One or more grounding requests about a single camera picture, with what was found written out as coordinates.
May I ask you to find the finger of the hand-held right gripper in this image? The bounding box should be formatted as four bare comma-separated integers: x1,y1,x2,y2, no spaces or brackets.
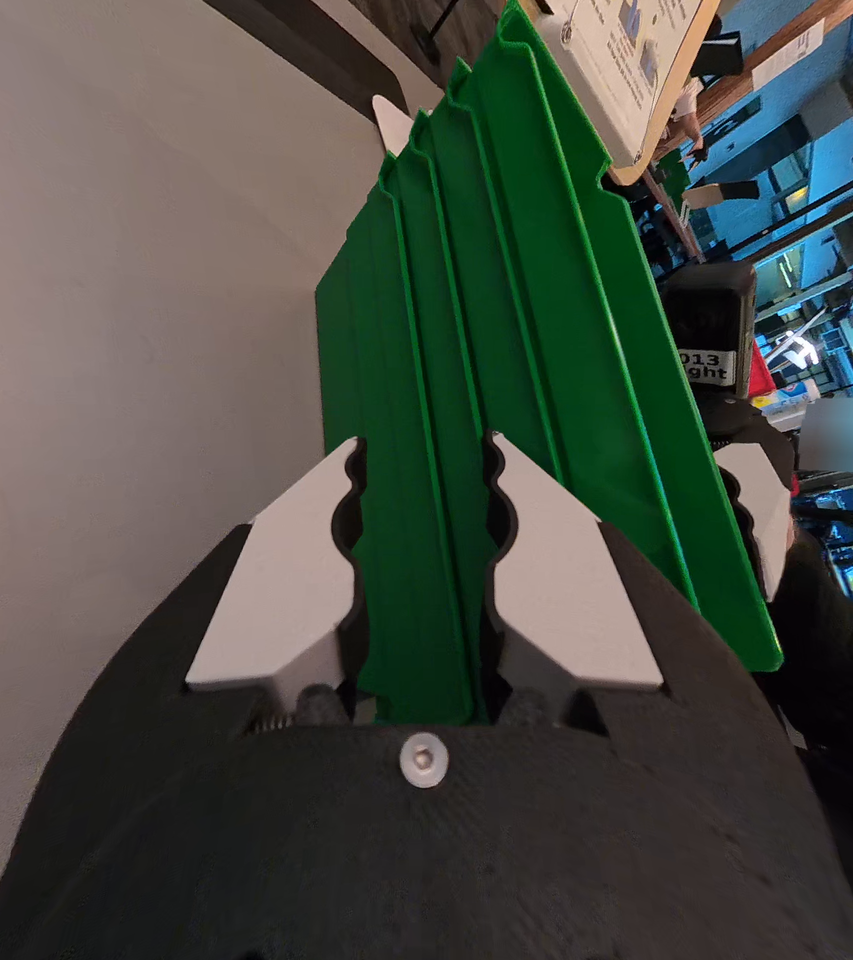
713,442,795,605

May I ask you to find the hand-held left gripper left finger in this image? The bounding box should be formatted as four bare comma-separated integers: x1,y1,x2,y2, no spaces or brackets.
185,436,369,714

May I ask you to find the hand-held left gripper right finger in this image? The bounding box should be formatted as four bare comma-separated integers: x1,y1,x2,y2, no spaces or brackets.
482,430,666,732

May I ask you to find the stack of nested green bins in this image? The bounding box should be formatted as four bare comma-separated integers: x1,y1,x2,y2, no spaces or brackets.
314,0,785,727

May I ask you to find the person's right forearm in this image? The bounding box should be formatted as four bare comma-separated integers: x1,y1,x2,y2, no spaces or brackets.
752,525,853,759

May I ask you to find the printed board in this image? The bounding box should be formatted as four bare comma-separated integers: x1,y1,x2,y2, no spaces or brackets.
527,0,724,189

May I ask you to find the black table strip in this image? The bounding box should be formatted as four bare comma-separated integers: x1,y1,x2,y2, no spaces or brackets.
201,0,407,125

